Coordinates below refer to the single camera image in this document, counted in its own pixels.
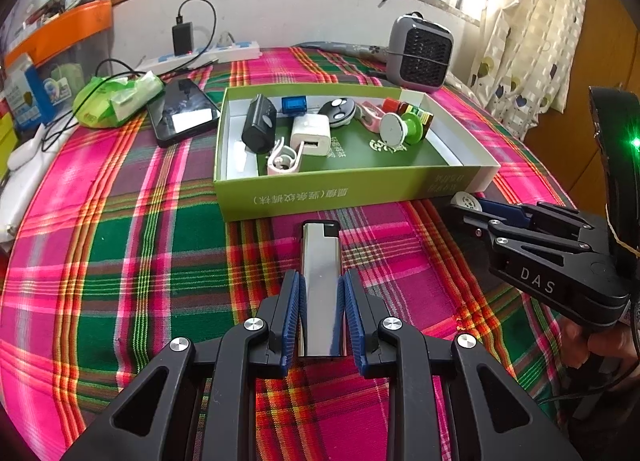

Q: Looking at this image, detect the white USB charger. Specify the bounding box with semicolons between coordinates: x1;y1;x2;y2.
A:
290;114;332;158

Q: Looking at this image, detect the orange lidded storage bin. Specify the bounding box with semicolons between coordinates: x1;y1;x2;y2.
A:
0;0;113;106

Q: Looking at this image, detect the black bike light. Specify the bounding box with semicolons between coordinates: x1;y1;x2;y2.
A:
241;94;277;154

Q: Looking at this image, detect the large pink plastic clip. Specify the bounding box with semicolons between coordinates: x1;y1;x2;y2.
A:
266;137;305;176

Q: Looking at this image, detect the white round bottle cap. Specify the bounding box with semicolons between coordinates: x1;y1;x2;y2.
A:
450;192;485;214

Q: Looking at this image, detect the grey fan heater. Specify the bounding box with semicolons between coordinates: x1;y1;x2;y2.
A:
387;13;455;89

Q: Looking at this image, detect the black smartphone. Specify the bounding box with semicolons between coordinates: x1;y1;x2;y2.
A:
146;79;222;148

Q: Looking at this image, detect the brown bottle with red cap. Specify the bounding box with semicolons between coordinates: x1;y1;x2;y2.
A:
382;97;435;134

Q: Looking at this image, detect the black power adapter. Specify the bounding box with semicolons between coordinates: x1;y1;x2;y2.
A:
171;23;194;56

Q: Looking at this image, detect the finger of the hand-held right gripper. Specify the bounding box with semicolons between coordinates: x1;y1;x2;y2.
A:
479;200;597;240
447;207;592;253

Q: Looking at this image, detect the green cardboard box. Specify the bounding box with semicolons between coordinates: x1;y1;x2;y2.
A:
212;85;502;224

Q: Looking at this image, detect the plaid blanket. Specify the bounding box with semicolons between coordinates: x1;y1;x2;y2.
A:
0;46;601;461

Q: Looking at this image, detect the silver lighter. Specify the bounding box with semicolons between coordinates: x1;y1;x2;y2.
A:
298;220;346;359

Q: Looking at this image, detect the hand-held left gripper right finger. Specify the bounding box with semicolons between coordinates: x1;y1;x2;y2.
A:
338;269;583;461

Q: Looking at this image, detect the green white plastic spool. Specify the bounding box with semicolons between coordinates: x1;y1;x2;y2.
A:
378;108;426;145

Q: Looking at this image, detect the small pink plastic clip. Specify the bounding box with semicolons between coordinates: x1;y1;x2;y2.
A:
356;101;388;132

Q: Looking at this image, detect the wooden wardrobe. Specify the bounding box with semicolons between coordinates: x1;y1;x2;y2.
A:
522;0;640;222

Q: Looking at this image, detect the black round remote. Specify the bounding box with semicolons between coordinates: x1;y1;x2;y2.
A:
318;98;357;129

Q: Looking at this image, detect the floral curtain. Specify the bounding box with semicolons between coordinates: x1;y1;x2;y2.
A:
467;0;588;136

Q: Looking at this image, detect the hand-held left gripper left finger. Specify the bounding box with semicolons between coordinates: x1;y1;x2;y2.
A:
60;271;302;461

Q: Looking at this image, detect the yellow cardboard box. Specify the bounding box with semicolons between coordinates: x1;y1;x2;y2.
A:
0;111;13;176

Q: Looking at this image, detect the green wipes packet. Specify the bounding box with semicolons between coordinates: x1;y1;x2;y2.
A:
73;71;165;129

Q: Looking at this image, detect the blue white carton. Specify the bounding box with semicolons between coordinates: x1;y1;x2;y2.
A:
2;52;56;130

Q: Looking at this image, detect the grey floral cloth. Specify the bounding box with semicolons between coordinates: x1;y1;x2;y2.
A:
290;39;391;64

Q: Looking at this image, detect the black adapter cable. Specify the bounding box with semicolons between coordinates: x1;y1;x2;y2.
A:
175;0;218;66

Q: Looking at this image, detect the black charging cable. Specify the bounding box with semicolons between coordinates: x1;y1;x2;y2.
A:
42;58;146;152

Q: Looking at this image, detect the white power strip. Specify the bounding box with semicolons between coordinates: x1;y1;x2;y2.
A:
137;38;262;74

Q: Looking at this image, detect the person's right hand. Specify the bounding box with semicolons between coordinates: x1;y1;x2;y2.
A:
560;313;640;380

